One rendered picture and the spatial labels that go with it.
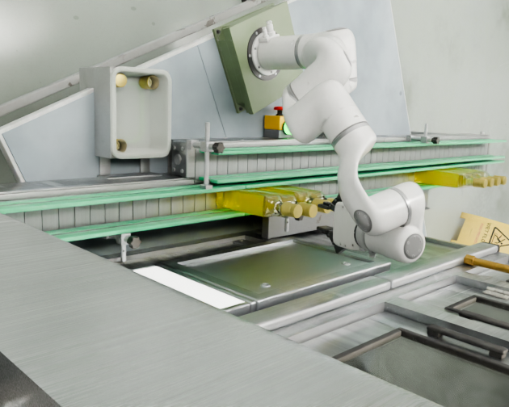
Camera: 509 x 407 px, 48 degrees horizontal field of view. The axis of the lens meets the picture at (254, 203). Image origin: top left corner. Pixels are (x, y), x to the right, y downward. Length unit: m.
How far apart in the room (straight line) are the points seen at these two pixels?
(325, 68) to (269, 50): 0.45
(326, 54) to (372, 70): 1.06
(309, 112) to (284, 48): 0.50
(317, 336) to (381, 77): 1.45
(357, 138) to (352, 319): 0.37
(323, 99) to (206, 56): 0.62
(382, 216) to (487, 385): 0.33
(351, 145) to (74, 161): 0.71
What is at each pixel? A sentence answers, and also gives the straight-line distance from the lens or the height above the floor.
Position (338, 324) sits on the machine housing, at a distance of 1.16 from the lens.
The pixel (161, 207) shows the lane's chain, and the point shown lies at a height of 0.88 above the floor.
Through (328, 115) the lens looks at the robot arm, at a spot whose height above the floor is 1.35.
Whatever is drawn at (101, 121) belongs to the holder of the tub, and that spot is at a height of 0.79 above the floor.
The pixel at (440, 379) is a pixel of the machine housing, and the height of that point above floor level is 1.67.
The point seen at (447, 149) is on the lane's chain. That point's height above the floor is 0.88.
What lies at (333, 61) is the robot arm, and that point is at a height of 1.29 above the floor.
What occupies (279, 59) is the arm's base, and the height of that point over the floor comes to 0.92.
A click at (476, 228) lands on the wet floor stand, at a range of 4.77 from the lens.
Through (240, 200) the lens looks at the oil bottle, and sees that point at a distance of 1.51.
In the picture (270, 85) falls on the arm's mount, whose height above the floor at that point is 0.82.
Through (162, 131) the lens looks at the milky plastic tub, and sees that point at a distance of 1.53.
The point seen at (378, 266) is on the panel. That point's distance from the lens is 1.44.
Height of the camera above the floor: 2.08
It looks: 45 degrees down
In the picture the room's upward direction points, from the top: 102 degrees clockwise
